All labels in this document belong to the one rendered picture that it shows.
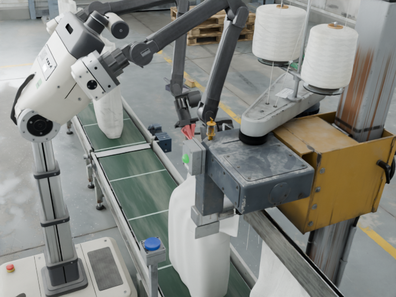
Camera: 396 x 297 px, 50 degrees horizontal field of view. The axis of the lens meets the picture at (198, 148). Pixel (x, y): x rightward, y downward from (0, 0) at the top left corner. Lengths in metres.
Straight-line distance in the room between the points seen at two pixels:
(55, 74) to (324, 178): 0.99
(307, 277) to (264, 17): 0.80
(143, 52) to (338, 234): 0.99
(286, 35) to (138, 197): 1.58
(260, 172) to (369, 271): 1.90
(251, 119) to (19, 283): 1.60
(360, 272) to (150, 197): 1.40
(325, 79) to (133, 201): 1.68
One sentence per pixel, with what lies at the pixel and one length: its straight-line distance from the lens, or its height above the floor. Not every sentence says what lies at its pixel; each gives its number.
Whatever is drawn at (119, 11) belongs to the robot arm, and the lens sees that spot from 2.04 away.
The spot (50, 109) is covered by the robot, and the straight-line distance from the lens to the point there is 1.72.
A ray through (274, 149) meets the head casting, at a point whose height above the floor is 1.34.
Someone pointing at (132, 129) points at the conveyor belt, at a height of 0.38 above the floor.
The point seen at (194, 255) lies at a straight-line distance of 1.89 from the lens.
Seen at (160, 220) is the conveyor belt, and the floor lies 0.38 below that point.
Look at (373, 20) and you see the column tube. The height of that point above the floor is 1.69.
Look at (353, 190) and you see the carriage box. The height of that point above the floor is 1.16.
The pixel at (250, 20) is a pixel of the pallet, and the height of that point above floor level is 0.34.
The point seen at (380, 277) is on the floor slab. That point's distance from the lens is 2.98.
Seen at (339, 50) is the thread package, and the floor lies 1.64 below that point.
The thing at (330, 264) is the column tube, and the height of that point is 0.74.
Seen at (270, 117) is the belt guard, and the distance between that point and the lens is 1.32.
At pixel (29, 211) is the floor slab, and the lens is 3.34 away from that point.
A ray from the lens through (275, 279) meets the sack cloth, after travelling 1.45.
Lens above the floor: 1.98
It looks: 30 degrees down
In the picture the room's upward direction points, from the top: 2 degrees clockwise
